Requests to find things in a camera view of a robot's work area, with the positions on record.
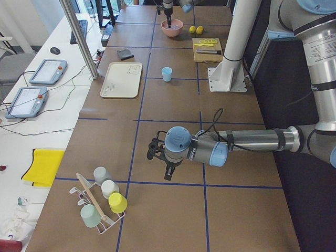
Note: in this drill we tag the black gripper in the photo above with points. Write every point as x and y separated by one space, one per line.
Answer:
170 163
167 5

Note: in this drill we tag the pile of clear ice cubes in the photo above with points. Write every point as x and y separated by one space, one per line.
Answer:
174 26

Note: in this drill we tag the light blue plastic cup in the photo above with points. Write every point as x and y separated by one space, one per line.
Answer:
167 73

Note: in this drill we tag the yellow plastic cup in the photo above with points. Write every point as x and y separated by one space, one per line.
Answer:
118 203

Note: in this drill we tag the white plastic cup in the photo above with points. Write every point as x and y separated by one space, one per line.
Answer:
108 187

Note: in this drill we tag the grey plastic cup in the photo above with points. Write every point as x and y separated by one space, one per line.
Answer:
101 174

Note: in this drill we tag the mint green plastic cup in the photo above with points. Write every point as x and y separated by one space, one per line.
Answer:
90 216

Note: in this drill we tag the pink plastic bowl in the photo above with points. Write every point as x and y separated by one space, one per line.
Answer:
173 33

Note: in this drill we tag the yellow lemon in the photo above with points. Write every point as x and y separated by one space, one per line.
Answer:
192 30
199 30

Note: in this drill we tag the steel tube with black cap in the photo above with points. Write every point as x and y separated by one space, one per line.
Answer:
209 52

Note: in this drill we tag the yellow plastic knife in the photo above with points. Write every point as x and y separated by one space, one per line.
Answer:
203 45

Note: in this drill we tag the wooden cutting board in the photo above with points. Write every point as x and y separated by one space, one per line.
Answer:
205 57

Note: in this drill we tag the grey folded cloth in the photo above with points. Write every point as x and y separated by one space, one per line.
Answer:
125 54

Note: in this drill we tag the cream bear serving tray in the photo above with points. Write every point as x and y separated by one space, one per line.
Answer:
122 80

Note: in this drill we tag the black computer mouse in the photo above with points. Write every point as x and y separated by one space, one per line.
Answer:
55 50

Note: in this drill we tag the yellow cloth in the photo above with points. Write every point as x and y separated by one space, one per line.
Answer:
44 167

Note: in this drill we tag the teach pendant tablet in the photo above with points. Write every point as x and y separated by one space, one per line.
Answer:
27 103
49 72

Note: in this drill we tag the white wire cup rack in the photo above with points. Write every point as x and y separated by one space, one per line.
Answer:
83 199

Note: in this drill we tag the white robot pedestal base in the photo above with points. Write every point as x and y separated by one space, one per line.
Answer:
229 76

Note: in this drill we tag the wooden rack handle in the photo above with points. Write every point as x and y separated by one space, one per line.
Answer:
86 185

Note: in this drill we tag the aluminium frame post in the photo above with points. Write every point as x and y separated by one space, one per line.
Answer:
74 25

